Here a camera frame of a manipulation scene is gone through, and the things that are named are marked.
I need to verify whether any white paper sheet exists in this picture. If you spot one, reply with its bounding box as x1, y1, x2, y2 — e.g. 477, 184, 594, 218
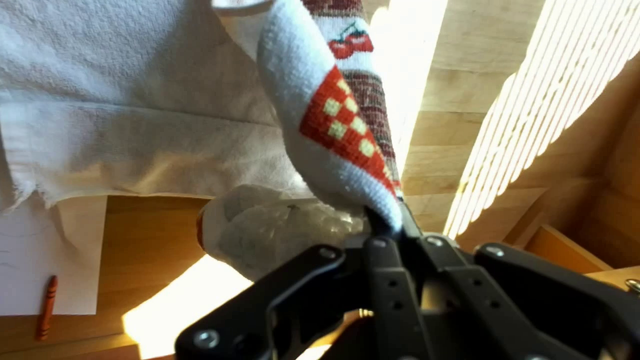
0, 192, 108, 318

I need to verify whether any red pen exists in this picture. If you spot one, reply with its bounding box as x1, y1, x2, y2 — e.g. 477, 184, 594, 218
35, 274, 60, 342

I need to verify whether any white and red towel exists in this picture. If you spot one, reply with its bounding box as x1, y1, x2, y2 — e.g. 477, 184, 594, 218
0, 0, 410, 283

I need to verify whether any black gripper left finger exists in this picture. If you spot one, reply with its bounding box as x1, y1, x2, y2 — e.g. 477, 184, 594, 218
175, 208, 436, 360

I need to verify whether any wooden desk with hutch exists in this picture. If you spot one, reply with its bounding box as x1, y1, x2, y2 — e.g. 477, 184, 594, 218
443, 0, 640, 296

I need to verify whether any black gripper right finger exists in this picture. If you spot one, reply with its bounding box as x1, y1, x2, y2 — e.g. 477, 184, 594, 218
398, 205, 640, 360

